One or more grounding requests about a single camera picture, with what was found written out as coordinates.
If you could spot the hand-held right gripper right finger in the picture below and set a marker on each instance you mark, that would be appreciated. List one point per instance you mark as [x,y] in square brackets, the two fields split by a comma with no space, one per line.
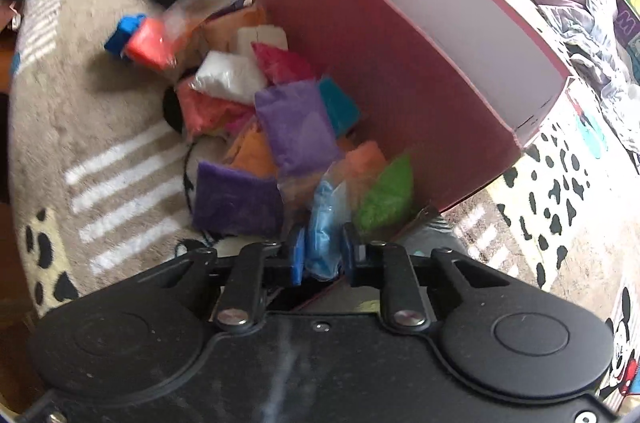
[350,255]

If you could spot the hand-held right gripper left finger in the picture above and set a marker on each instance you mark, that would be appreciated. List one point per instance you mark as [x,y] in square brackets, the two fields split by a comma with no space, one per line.
[297,254]

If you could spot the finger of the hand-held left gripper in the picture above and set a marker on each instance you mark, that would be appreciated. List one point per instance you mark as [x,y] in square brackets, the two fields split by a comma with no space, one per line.
[124,34]

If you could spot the light blue clay packet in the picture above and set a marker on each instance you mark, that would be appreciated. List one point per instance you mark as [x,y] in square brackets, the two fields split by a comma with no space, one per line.
[320,228]

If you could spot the pile of coloured clay bags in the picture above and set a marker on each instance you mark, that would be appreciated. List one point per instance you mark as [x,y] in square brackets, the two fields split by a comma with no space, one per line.
[287,123]

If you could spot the pink cardboard box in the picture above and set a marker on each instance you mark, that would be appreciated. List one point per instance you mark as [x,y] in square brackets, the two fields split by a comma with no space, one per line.
[400,103]

